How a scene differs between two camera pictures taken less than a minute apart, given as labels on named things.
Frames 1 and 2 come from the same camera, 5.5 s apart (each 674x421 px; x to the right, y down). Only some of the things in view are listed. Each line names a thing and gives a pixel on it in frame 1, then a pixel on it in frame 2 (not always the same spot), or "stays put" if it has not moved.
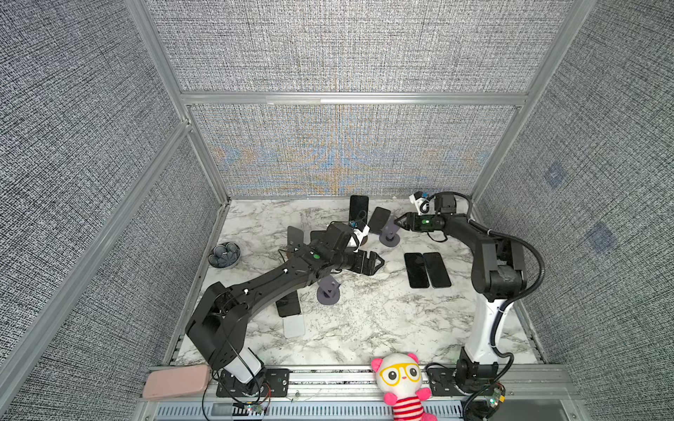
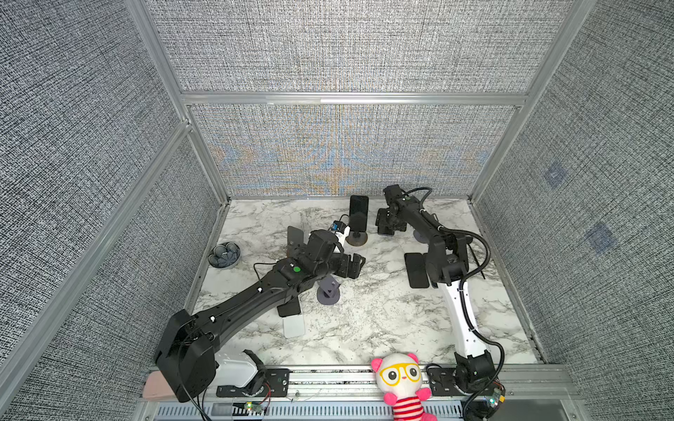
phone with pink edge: (289, 305) stays put
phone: (359, 209) stays put
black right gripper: (412, 224) → (380, 221)
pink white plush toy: (399, 377) stays put
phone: (418, 275) stays put
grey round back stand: (390, 239) → (421, 239)
